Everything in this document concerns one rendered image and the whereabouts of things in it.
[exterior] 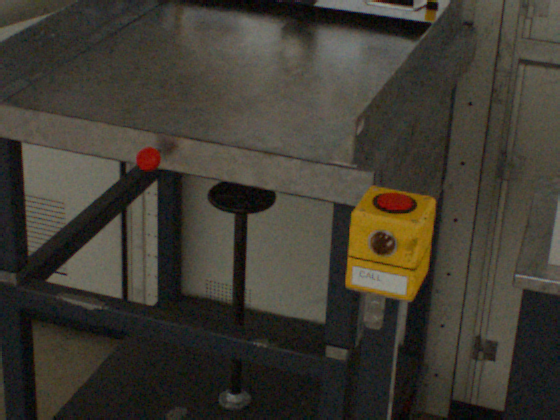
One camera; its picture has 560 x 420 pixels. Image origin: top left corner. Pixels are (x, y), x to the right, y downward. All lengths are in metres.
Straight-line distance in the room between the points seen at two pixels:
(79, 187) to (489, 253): 0.88
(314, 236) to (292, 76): 0.62
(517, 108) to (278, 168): 0.71
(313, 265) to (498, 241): 0.39
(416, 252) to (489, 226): 1.00
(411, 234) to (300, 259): 1.15
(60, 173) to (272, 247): 0.49
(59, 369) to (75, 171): 0.44
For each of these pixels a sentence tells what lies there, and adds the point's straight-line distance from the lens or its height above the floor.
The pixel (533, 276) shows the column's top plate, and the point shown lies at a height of 0.75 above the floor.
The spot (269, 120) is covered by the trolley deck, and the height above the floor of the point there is 0.85.
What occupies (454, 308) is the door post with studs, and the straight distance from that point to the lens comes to 2.39.
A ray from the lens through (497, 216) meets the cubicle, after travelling 2.26.
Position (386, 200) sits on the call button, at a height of 0.91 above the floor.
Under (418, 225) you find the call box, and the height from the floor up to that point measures 0.90.
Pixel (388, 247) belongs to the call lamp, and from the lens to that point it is 1.30.
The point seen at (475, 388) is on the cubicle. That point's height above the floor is 0.10.
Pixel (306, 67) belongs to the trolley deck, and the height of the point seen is 0.85.
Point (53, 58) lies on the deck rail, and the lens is 1.90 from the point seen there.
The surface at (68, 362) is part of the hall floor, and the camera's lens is 2.66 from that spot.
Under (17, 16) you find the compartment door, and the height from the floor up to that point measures 0.85.
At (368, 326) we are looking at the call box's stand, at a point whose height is 0.75.
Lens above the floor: 1.48
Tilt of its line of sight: 27 degrees down
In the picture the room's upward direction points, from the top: 3 degrees clockwise
